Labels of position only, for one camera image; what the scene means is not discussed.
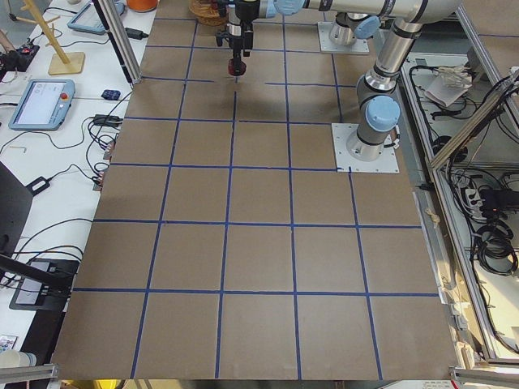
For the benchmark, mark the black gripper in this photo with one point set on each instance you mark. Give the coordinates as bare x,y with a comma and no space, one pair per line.
240,41

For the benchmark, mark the dark red apple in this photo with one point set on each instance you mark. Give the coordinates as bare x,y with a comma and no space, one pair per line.
236,67

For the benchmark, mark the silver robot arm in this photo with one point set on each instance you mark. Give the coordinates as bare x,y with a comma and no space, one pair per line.
375,90
349,27

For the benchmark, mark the woven wicker basket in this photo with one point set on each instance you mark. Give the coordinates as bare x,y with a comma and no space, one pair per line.
206,12

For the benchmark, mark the orange bucket with lid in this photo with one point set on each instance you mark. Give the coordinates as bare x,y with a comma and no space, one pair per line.
142,6

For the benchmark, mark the black power brick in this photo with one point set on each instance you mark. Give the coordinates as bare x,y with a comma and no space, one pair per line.
136,34

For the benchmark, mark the small blue device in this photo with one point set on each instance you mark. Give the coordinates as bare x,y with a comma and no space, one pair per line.
110,94

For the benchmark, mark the blue teach pendant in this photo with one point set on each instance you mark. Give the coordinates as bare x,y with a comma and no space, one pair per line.
44,105
87,20

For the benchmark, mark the wooden stand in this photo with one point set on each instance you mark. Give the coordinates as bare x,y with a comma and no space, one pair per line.
62,63

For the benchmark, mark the black power adapter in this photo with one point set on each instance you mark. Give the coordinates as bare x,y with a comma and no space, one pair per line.
38,185

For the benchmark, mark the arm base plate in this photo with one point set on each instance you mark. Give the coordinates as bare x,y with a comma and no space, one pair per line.
354,156
337,39

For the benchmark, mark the aluminium frame post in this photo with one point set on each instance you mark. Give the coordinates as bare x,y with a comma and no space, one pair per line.
117,35

